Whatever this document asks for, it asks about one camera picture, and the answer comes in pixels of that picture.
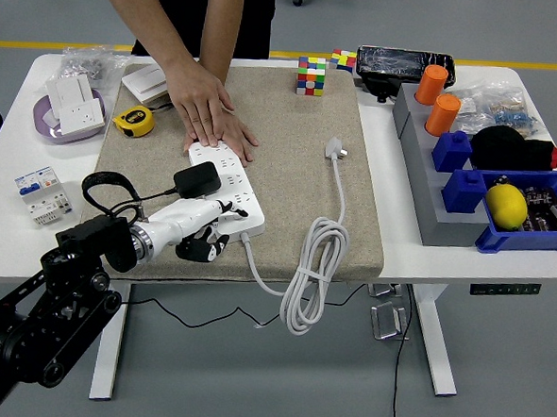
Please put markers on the white wall socket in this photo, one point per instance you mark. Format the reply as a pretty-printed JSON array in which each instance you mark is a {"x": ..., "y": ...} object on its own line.
[{"x": 81, "y": 117}]

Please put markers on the large colourful puzzle cube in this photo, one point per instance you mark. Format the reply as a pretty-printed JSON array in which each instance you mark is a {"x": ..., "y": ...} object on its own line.
[{"x": 310, "y": 78}]

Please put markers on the grey stepped block base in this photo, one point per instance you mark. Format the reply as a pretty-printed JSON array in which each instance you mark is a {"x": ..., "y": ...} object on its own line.
[{"x": 422, "y": 179}]

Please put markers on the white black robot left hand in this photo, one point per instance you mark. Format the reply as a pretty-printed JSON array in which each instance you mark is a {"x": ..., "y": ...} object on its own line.
[{"x": 183, "y": 219}]

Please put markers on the person's left hand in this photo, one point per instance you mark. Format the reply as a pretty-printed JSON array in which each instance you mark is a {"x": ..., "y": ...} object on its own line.
[{"x": 240, "y": 137}]

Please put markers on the person's right hand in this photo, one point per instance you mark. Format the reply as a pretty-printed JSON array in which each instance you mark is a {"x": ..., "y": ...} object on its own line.
[{"x": 197, "y": 99}]

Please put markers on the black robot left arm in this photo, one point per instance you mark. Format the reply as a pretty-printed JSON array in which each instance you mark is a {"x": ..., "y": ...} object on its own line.
[{"x": 82, "y": 244}]

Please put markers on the person's right forearm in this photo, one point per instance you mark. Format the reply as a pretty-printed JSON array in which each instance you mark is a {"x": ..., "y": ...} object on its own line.
[{"x": 139, "y": 11}]

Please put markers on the white wall switch panel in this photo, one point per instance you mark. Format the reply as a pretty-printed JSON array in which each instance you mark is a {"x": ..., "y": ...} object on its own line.
[{"x": 142, "y": 78}]

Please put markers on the blue plastic bin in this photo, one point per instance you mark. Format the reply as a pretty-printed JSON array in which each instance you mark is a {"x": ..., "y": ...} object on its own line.
[{"x": 522, "y": 242}]

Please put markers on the clear bag white parts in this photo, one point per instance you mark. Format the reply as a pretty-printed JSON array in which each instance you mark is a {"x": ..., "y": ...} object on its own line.
[{"x": 474, "y": 109}]

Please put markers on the clear bag blue parts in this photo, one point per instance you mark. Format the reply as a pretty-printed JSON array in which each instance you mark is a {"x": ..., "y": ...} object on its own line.
[{"x": 513, "y": 114}]

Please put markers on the small black device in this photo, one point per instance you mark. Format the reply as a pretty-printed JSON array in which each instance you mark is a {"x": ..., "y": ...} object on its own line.
[{"x": 380, "y": 89}]

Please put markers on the dark capacitors pile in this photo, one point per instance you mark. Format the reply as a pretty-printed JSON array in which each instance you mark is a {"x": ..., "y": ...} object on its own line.
[{"x": 550, "y": 208}]

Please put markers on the black table control panel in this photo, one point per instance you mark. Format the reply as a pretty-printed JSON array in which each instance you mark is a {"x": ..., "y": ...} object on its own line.
[{"x": 505, "y": 289}]

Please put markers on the beige wall switch panel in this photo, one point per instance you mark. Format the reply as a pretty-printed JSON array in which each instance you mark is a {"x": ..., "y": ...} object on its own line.
[{"x": 155, "y": 98}]

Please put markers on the clear bag metal screws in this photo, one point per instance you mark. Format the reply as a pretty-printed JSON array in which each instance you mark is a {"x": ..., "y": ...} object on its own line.
[{"x": 86, "y": 64}]

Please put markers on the yellow lemon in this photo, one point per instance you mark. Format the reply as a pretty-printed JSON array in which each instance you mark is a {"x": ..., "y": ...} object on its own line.
[{"x": 505, "y": 207}]

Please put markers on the small blue studded block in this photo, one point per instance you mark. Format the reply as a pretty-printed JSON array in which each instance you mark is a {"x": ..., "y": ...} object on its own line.
[{"x": 451, "y": 153}]

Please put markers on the black fabric bundle red end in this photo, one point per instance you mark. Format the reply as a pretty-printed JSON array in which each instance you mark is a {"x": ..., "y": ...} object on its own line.
[{"x": 504, "y": 149}]

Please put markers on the white table leg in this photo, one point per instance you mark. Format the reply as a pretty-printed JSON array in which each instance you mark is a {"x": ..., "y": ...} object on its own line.
[
  {"x": 433, "y": 341},
  {"x": 108, "y": 368}
]

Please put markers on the black plastic-wrapped box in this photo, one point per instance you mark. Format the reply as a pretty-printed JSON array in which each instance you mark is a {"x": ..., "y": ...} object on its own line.
[{"x": 391, "y": 64}]

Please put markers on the person's left forearm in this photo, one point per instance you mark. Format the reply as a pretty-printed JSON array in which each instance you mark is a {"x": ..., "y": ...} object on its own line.
[{"x": 223, "y": 25}]

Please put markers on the grey-brown fabric mat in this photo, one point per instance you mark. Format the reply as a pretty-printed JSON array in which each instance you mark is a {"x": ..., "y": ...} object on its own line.
[{"x": 279, "y": 194}]

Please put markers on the person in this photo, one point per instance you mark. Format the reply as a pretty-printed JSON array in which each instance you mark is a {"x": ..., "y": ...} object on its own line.
[{"x": 252, "y": 13}]

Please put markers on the white blue circuit breaker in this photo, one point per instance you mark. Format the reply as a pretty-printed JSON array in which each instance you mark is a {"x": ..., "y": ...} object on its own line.
[{"x": 38, "y": 194}]

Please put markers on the large silver metal bracket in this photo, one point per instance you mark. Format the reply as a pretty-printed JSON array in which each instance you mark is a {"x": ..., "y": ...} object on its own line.
[{"x": 387, "y": 321}]

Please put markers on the small colourful puzzle cube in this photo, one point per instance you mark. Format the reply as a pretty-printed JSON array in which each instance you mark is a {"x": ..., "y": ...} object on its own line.
[{"x": 343, "y": 60}]

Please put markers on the yellow tape measure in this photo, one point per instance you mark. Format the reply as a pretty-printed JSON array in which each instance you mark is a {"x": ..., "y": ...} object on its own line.
[{"x": 132, "y": 120}]

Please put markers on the orange plastic cylinder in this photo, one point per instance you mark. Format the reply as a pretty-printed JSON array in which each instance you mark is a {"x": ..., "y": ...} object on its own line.
[
  {"x": 431, "y": 85},
  {"x": 442, "y": 115}
]

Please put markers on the purple plate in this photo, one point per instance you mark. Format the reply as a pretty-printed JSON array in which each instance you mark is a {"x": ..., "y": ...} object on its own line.
[{"x": 47, "y": 130}]

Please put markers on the white blank switch plate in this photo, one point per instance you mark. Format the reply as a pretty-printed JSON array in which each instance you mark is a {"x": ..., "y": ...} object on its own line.
[{"x": 68, "y": 89}]

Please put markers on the large blue studded block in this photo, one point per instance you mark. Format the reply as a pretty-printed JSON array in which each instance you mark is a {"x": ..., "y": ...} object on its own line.
[{"x": 464, "y": 194}]

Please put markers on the small silver metal bracket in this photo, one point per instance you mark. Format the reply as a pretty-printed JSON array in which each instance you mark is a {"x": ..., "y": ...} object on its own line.
[{"x": 384, "y": 290}]

